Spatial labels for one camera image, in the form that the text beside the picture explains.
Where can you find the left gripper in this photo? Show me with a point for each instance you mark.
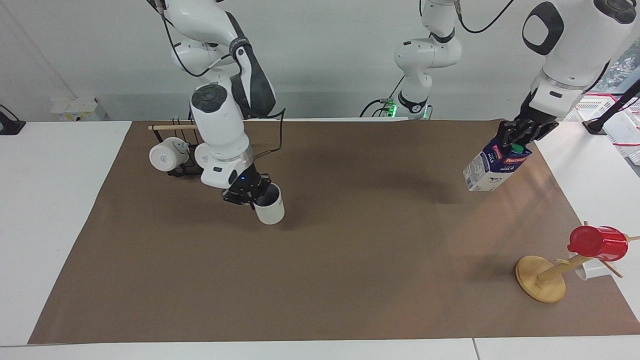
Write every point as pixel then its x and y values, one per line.
pixel 537 117

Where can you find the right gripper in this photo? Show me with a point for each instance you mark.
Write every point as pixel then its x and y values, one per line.
pixel 246 179

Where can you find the white cup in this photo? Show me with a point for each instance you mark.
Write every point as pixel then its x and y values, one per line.
pixel 590 271
pixel 271 209
pixel 167 156

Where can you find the blue and white milk carton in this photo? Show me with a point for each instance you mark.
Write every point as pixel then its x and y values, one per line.
pixel 492 170

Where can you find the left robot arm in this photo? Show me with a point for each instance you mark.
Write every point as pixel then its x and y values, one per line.
pixel 575 45

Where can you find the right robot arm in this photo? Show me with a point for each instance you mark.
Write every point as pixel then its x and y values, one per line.
pixel 220 125

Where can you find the red cup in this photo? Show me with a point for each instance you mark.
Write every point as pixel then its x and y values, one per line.
pixel 600 243

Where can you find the black stand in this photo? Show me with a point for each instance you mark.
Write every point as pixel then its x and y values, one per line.
pixel 9 125
pixel 607 114

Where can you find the white plastic basket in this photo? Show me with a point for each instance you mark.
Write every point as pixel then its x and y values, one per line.
pixel 622 127

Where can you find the wooden mug tree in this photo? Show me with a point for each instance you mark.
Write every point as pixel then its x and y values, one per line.
pixel 540 280

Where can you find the white box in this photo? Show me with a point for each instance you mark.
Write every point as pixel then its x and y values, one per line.
pixel 77 109

